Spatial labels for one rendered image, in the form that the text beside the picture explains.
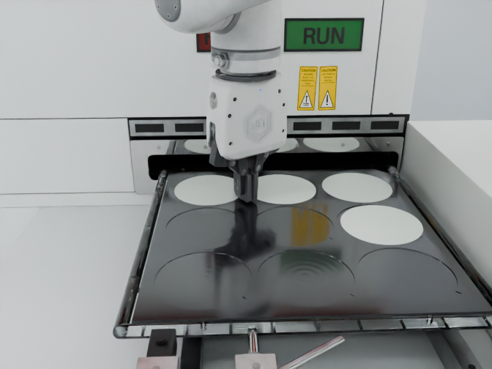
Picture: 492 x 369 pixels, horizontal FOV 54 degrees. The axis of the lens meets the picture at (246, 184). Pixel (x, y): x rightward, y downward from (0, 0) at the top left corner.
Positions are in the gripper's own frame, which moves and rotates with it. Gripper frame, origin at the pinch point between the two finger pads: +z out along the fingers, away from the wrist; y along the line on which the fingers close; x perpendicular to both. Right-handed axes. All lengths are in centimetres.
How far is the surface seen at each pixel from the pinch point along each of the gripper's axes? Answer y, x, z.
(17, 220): -24.7, 33.2, 12.7
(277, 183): 7.0, 1.7, 2.3
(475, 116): 187, 73, 42
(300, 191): 7.9, -2.3, 2.4
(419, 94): 163, 89, 31
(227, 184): 0.6, 5.7, 2.4
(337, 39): 19.7, 4.1, -16.9
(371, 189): 16.9, -7.6, 2.4
